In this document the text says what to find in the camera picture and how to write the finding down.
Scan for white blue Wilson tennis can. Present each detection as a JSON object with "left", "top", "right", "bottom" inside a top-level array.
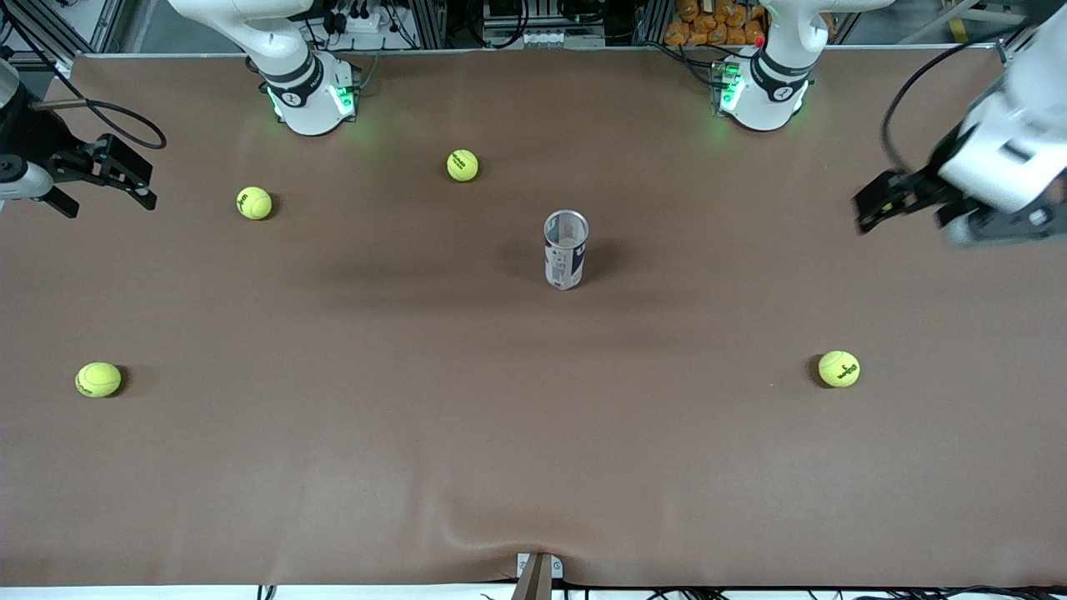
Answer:
[{"left": 544, "top": 210, "right": 590, "bottom": 292}]

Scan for grey connector equipment block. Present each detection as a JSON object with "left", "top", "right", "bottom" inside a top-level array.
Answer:
[{"left": 483, "top": 0, "right": 607, "bottom": 49}]

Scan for white diagonal bar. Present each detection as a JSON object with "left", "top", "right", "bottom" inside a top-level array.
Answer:
[{"left": 899, "top": 0, "right": 989, "bottom": 44}]

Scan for metal table clamp bracket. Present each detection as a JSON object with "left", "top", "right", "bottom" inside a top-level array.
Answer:
[{"left": 516, "top": 552, "right": 564, "bottom": 581}]

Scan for aluminium frame posts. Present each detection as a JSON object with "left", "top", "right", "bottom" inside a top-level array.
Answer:
[{"left": 407, "top": 0, "right": 453, "bottom": 49}]

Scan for aluminium frame profiles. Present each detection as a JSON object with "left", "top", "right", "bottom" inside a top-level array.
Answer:
[{"left": 0, "top": 0, "right": 128, "bottom": 56}]

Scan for brown wooden post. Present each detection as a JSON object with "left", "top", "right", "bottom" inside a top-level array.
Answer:
[{"left": 510, "top": 553, "right": 554, "bottom": 600}]

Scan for white power strip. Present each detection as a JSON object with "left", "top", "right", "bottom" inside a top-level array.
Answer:
[{"left": 329, "top": 4, "right": 398, "bottom": 36}]

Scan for orange snack packets pile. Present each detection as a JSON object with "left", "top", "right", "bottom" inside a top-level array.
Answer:
[{"left": 663, "top": 0, "right": 769, "bottom": 48}]

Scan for brown table mat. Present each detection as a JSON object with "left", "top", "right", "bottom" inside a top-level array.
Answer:
[{"left": 0, "top": 52, "right": 1067, "bottom": 587}]

